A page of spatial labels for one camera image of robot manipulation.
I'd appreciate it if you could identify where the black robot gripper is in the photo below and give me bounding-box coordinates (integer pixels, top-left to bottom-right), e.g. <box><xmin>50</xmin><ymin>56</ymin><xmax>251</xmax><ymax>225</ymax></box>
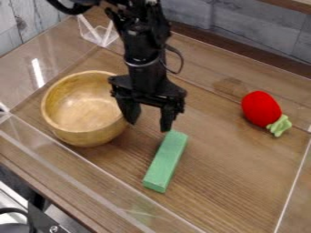
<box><xmin>108</xmin><ymin>61</ymin><xmax>186</xmax><ymax>132</ymax></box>

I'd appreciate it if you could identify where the red plush strawberry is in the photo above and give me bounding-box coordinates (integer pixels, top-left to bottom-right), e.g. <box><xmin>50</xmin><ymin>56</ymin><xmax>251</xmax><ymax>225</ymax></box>
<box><xmin>242</xmin><ymin>91</ymin><xmax>292</xmax><ymax>137</ymax></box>

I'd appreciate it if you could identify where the black metal table bracket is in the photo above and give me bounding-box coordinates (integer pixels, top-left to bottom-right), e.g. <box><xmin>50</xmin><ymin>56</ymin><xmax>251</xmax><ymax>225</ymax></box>
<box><xmin>28</xmin><ymin>203</ymin><xmax>71</xmax><ymax>233</ymax></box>

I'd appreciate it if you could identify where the green foam stick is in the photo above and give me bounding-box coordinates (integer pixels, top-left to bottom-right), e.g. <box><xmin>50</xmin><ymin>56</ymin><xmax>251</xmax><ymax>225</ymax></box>
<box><xmin>142</xmin><ymin>130</ymin><xmax>188</xmax><ymax>193</ymax></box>

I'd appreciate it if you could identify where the clear acrylic corner bracket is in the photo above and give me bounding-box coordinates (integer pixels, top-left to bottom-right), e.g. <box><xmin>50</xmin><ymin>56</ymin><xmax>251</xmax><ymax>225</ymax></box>
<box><xmin>76</xmin><ymin>15</ymin><xmax>119</xmax><ymax>47</ymax></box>

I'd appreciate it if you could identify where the brown wooden bowl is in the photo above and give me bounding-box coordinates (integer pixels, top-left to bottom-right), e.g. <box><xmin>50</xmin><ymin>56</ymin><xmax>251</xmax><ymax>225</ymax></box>
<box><xmin>40</xmin><ymin>70</ymin><xmax>128</xmax><ymax>147</ymax></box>

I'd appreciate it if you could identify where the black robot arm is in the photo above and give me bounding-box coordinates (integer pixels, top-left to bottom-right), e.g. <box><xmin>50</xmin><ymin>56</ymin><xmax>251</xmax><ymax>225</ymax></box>
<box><xmin>47</xmin><ymin>0</ymin><xmax>187</xmax><ymax>132</ymax></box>

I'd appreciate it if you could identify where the black cable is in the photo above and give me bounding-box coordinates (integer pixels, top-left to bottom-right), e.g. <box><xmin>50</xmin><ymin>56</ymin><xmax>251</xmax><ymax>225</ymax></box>
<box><xmin>163</xmin><ymin>45</ymin><xmax>184</xmax><ymax>76</ymax></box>

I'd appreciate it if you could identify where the clear acrylic tray wall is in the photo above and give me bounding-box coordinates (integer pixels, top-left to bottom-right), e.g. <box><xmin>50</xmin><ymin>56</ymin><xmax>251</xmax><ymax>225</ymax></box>
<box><xmin>0</xmin><ymin>106</ymin><xmax>204</xmax><ymax>233</ymax></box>

